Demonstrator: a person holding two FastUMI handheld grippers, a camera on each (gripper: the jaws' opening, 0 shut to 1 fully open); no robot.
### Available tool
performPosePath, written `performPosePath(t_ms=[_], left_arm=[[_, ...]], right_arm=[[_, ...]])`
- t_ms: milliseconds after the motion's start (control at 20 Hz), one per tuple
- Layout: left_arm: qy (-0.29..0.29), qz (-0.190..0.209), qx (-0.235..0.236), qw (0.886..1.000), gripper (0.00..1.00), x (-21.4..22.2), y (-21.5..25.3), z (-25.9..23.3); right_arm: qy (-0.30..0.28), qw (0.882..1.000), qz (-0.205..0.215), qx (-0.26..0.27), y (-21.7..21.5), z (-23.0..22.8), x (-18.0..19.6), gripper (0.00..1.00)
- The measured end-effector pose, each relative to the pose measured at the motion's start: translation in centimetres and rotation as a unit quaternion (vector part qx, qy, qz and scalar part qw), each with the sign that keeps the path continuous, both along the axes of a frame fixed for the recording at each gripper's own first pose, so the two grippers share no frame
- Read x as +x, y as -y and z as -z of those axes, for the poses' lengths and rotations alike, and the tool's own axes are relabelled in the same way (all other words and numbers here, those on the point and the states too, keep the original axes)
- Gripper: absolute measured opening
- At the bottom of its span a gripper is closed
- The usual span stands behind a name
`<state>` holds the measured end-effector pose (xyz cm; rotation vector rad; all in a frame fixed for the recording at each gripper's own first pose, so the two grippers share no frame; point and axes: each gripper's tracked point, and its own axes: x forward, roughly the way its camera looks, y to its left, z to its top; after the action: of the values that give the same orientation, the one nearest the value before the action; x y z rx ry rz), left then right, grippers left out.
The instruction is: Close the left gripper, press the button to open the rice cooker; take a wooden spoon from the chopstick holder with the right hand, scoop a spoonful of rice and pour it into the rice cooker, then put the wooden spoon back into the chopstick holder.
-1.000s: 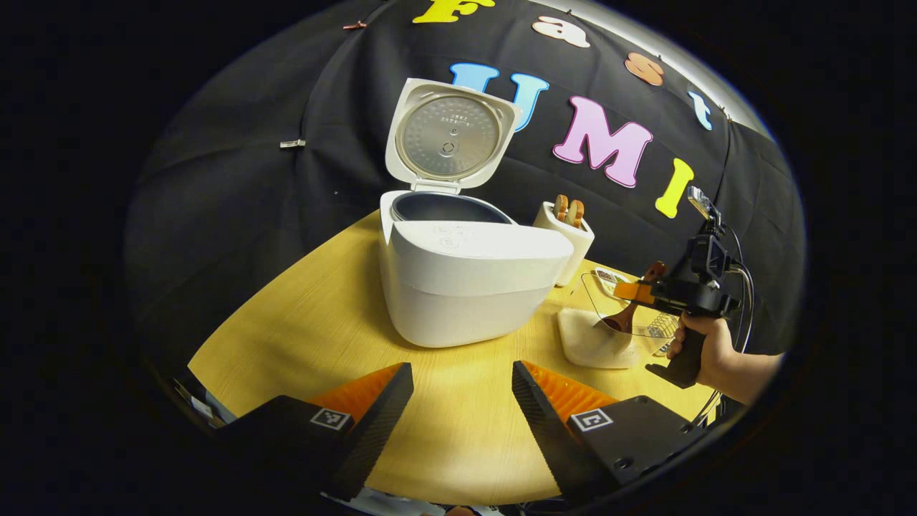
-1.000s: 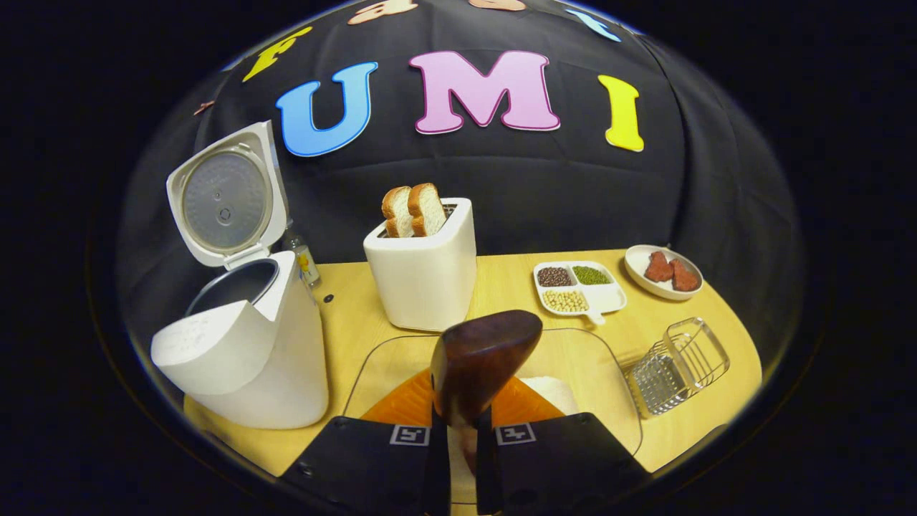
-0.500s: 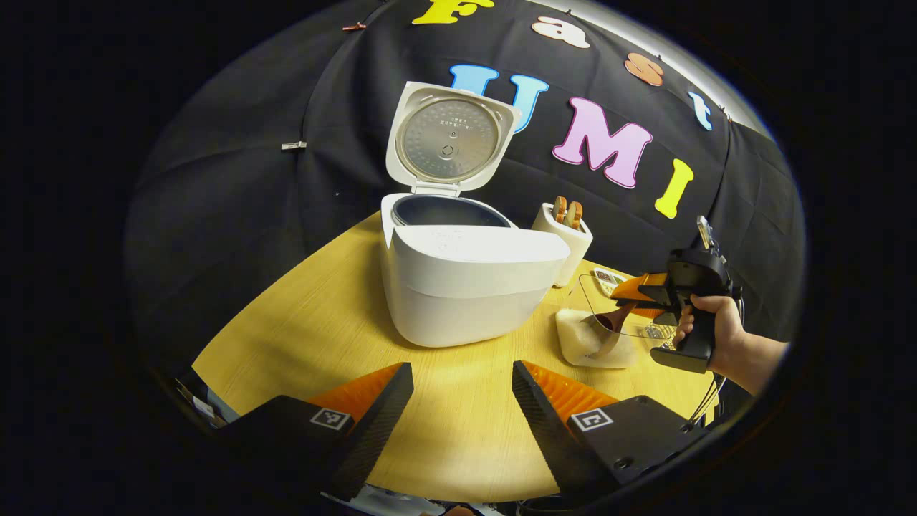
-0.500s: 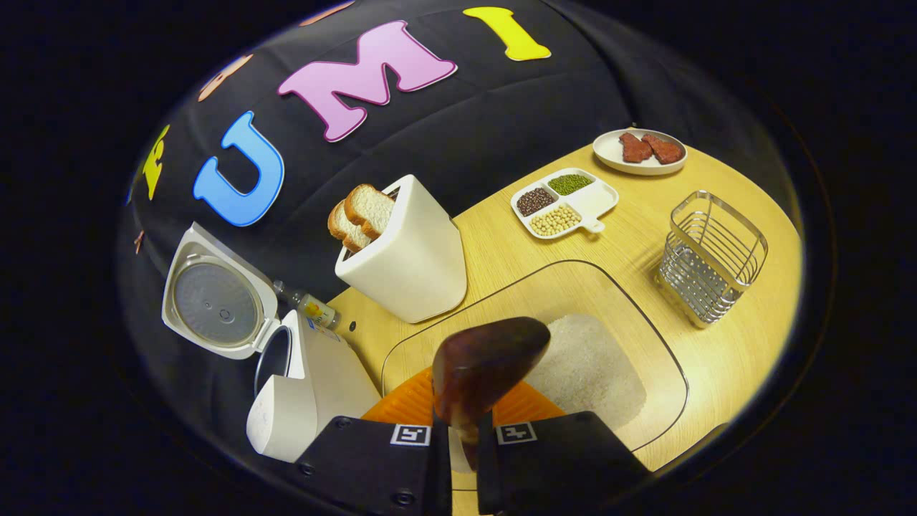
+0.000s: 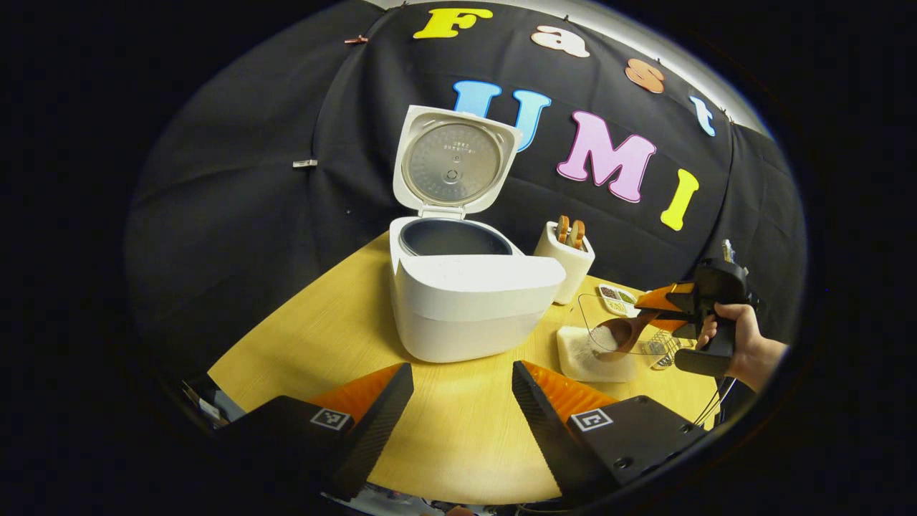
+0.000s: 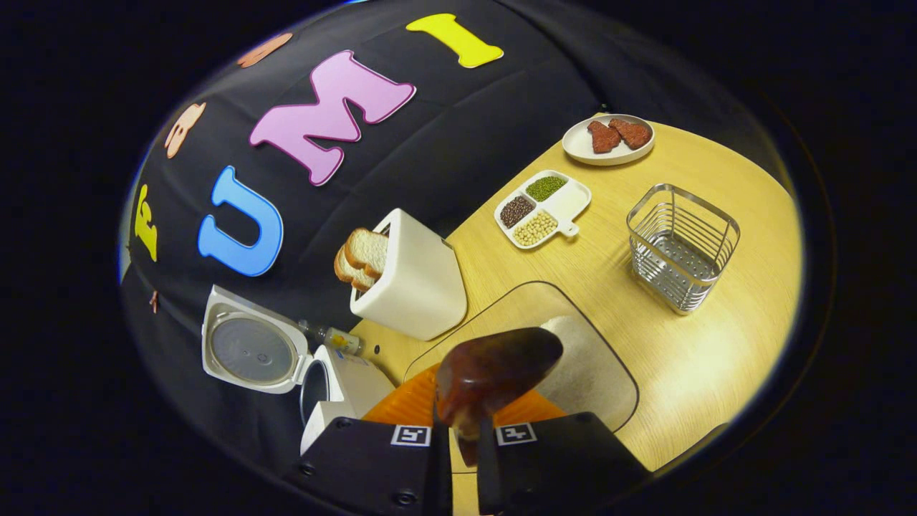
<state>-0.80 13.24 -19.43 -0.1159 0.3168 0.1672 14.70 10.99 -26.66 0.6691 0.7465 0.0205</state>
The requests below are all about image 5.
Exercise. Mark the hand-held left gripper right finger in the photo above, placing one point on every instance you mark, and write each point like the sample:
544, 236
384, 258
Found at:
537, 423

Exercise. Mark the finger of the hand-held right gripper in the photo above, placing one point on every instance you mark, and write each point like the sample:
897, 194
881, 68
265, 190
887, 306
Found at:
666, 295
670, 325

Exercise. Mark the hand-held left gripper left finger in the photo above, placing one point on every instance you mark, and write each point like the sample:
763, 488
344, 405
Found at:
376, 423

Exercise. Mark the wooden spoon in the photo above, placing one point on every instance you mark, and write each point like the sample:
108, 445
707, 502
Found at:
620, 331

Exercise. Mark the clear container of rice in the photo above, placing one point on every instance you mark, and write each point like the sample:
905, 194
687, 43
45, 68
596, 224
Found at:
591, 362

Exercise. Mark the white rice cooker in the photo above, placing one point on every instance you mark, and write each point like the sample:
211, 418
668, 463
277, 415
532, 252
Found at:
466, 301

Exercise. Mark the white divided grain dish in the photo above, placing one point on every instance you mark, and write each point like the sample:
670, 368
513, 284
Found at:
616, 297

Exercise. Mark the white toaster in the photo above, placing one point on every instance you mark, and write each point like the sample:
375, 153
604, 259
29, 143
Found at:
569, 269

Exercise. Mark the toasted bread slice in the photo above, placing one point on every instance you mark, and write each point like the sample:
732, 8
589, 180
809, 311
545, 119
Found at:
563, 229
577, 233

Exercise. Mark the black backdrop cloth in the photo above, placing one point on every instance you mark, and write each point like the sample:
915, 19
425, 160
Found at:
236, 201

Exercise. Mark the silver metal clip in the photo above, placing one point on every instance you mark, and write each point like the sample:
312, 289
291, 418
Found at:
304, 163

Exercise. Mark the orange clip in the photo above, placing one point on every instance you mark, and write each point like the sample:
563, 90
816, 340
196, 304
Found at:
355, 39

